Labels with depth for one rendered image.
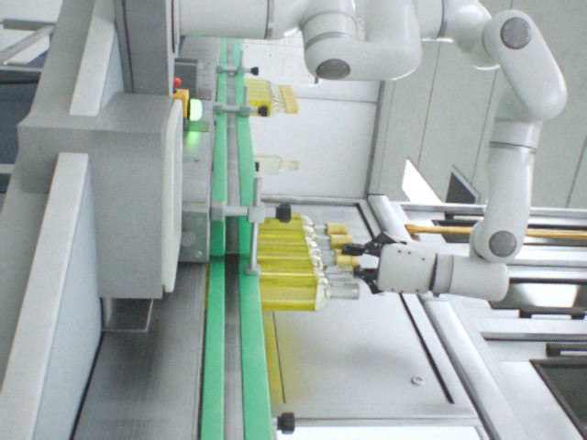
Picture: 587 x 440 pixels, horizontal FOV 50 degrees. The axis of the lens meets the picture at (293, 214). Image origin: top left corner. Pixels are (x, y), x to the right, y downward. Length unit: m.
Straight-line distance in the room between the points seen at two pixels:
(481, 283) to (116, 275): 0.66
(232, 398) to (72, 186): 0.31
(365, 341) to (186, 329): 0.44
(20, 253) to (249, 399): 0.31
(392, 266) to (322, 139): 6.17
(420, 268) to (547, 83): 0.38
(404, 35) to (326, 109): 6.13
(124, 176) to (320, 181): 6.77
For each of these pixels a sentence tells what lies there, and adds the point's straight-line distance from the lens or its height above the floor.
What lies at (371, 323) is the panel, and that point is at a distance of 1.24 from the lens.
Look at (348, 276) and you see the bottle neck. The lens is 1.12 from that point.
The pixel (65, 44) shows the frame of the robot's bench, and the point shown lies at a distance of 0.96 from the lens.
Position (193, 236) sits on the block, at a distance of 0.98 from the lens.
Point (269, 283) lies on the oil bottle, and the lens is 1.03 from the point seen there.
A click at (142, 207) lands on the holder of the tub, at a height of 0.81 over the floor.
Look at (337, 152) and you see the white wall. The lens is 7.38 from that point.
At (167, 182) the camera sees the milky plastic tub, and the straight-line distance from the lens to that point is 0.74.
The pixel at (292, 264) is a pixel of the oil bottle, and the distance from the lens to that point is 1.09.
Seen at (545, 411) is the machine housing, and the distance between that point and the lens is 1.22.
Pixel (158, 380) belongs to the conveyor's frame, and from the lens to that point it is 0.78.
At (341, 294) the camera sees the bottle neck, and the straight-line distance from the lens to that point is 1.07.
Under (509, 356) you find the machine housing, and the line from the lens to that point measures 1.33.
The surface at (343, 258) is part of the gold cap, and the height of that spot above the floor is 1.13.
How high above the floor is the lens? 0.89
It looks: 7 degrees up
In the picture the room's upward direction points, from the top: 92 degrees clockwise
